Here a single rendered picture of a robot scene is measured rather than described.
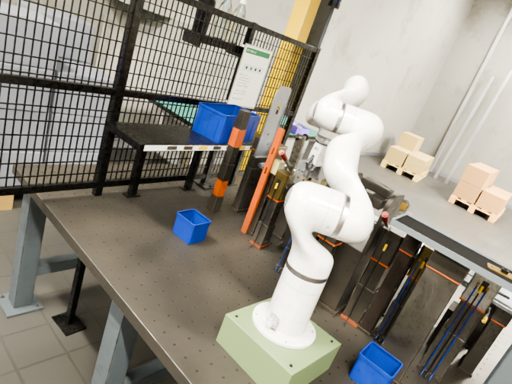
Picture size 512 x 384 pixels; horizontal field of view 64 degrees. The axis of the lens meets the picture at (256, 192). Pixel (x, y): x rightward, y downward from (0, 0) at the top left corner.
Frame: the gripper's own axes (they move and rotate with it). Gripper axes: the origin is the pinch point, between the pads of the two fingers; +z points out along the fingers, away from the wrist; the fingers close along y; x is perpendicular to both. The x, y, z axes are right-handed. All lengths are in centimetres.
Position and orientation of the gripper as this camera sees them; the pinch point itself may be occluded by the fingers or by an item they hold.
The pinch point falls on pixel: (311, 174)
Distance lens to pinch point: 186.3
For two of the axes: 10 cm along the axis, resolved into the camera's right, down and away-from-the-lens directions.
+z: -3.2, 8.8, 3.5
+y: 6.0, -0.9, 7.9
